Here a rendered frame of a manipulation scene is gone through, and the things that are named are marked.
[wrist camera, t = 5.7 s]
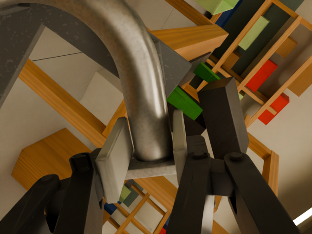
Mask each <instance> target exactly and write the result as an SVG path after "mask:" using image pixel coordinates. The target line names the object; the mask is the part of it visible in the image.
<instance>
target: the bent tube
mask: <svg viewBox="0 0 312 234"><path fill-rule="evenodd" d="M19 3H39V4H45V5H49V6H52V7H56V8H59V9H61V10H64V11H66V12H68V13H70V14H71V15H73V16H75V17H76V18H78V19H79V20H81V21H82V22H84V23H85V24H86V25H87V26H88V27H89V28H90V29H91V30H92V31H93V32H94V33H95V34H96V35H97V36H98V37H99V38H100V39H101V40H102V42H103V43H104V44H105V46H106V47H107V49H108V51H109V52H110V54H111V56H112V58H113V60H114V62H115V65H116V67H117V71H118V74H119V77H120V82H121V87H122V91H123V97H124V102H125V107H126V111H127V116H128V121H129V125H130V131H131V136H132V141H133V145H134V147H133V153H132V156H131V160H130V163H129V167H128V170H127V173H126V177H125V180H128V179H137V178H146V177H154V176H166V175H174V174H176V167H175V161H174V154H173V140H172V134H171V128H170V122H169V113H168V107H167V101H166V95H165V88H164V82H163V74H162V69H161V64H160V60H159V57H158V54H157V50H156V47H155V45H154V42H153V40H152V38H151V35H150V33H149V31H148V29H147V27H146V26H145V24H144V22H143V21H142V19H141V18H140V16H139V15H138V13H137V12H136V11H135V9H134V8H133V6H132V5H131V4H130V3H129V2H128V1H127V0H0V8H2V7H6V6H10V5H14V4H19Z"/></svg>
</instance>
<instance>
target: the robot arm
mask: <svg viewBox="0 0 312 234"><path fill-rule="evenodd" d="M132 153H133V145H132V140H131V136H130V130H129V125H128V121H127V118H126V117H119V118H118V119H117V121H116V123H115V124H114V126H113V128H112V130H111V132H110V134H109V136H108V137H107V139H106V141H105V143H104V145H103V147H102V148H96V149H95V150H93V151H92V152H91V153H89V152H82V153H78V154H75V155H73V156H72V157H70V159H69V162H70V166H71V169H72V175H71V177H69V178H66V179H62V180H60V179H59V176H58V175H57V174H50V175H45V176H43V177H42V178H40V179H38V180H37V181H36V182H35V183H34V184H33V185H32V186H31V188H30V189H29V190H28V191H27V192H26V193H25V194H24V195H23V196H22V198H21V199H20V200H19V201H18V202H17V203H16V204H15V205H14V206H13V207H12V209H11V210H10V211H9V212H8V213H7V214H6V215H5V216H4V217H3V218H2V220H1V221H0V234H102V228H103V215H104V201H103V195H104V197H105V201H106V202H107V203H108V204H111V203H117V201H119V197H120V194H121V191H122V187H123V184H124V180H125V177H126V173H127V170H128V167H129V163H130V160H131V156H132ZM173 154H174V161H175V169H176V175H177V181H178V191H177V194H176V197H175V202H174V205H173V209H172V212H171V216H170V219H169V223H168V227H167V230H166V234H212V225H213V212H214V207H216V205H215V195H218V196H227V198H228V202H229V205H230V207H231V210H232V212H233V214H234V217H235V219H236V222H237V224H238V227H239V229H240V232H241V234H302V233H301V231H300V230H299V228H298V227H297V226H296V224H295V223H294V221H293V220H292V218H291V217H290V215H289V214H288V212H287V211H286V210H285V208H284V207H283V205H282V204H281V202H280V201H279V199H278V198H277V196H276V195H275V193H274V192H273V191H272V189H271V188H270V186H269V185H268V183H267V182H266V180H265V179H264V177H263V176H262V174H261V173H260V172H259V170H258V169H257V167H256V166H255V164H254V163H253V161H252V160H251V158H250V157H249V156H248V155H247V154H245V153H243V152H232V153H228V154H226V155H225V156H224V160H219V159H214V158H212V157H211V156H210V154H209V153H208V149H207V146H206V142H205V138H204V137H203V136H202V135H195V136H186V132H185V125H184V119H183V111H182V110H181V109H177V110H174V111H173ZM44 212H45V214H44Z"/></svg>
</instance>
